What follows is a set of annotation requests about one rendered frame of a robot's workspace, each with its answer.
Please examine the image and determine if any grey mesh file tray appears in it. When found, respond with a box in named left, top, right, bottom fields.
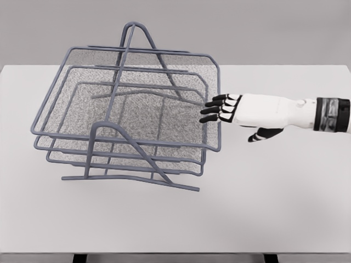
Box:
left=30, top=46, right=222, bottom=153
left=33, top=64, right=210, bottom=166
left=46, top=80, right=206, bottom=177

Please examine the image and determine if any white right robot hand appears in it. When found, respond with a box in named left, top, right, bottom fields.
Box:
left=199, top=93, right=289, bottom=143

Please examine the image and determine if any grey wire tray rack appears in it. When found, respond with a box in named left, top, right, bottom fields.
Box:
left=61, top=21, right=201, bottom=192

